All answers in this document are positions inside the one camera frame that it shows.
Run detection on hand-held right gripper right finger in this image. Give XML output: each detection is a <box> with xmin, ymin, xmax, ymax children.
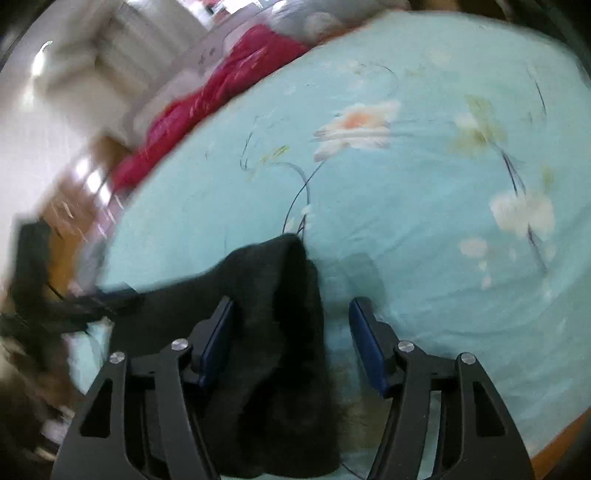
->
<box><xmin>348</xmin><ymin>296</ymin><xmax>535</xmax><ymax>480</ymax></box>

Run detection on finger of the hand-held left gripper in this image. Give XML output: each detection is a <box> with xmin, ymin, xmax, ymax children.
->
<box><xmin>69</xmin><ymin>287</ymin><xmax>145</xmax><ymax>324</ymax></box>

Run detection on grey quilt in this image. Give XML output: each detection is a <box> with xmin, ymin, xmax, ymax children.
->
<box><xmin>262</xmin><ymin>0</ymin><xmax>413</xmax><ymax>46</ymax></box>

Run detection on black pants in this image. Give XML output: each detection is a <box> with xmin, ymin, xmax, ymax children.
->
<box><xmin>98</xmin><ymin>233</ymin><xmax>343</xmax><ymax>479</ymax></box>

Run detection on red blanket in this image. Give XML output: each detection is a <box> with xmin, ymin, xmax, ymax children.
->
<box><xmin>110</xmin><ymin>23</ymin><xmax>311</xmax><ymax>195</ymax></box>

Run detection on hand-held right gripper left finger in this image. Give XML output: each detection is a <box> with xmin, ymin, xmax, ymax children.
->
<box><xmin>51</xmin><ymin>295</ymin><xmax>235</xmax><ymax>480</ymax></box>

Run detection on wooden bed frame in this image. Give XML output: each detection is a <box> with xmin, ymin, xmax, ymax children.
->
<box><xmin>530</xmin><ymin>410</ymin><xmax>591</xmax><ymax>480</ymax></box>

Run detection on light blue floral bedsheet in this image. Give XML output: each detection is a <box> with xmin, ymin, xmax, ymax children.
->
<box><xmin>69</xmin><ymin>9</ymin><xmax>591</xmax><ymax>464</ymax></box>

